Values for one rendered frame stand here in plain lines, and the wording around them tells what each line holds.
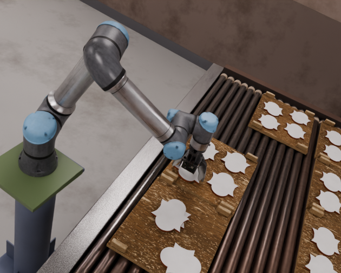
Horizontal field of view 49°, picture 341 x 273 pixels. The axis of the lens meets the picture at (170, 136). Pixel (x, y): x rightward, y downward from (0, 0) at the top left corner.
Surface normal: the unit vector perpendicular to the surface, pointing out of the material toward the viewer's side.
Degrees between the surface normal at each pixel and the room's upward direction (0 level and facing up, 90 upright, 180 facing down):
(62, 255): 0
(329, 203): 0
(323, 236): 0
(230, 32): 90
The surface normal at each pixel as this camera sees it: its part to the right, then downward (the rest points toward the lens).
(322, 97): -0.49, 0.45
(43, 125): 0.25, -0.60
